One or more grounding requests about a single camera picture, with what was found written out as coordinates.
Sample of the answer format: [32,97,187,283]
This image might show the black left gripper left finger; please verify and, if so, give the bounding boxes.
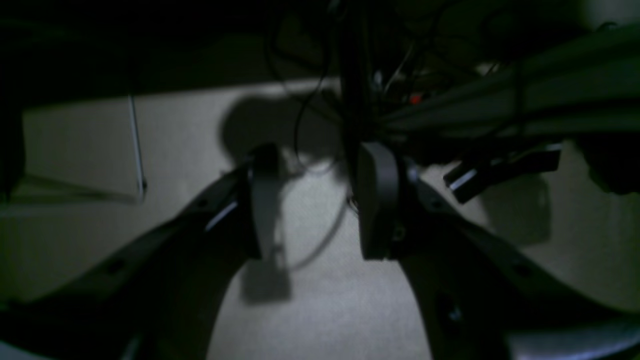
[1,144,281,360]

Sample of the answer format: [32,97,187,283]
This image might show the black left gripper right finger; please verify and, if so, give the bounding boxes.
[356,142,640,360]

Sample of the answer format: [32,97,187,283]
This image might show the thin metal stand rod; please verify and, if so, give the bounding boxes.
[15,95,148,205]

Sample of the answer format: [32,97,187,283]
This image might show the black cable bundle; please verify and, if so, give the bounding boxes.
[260,0,501,176]

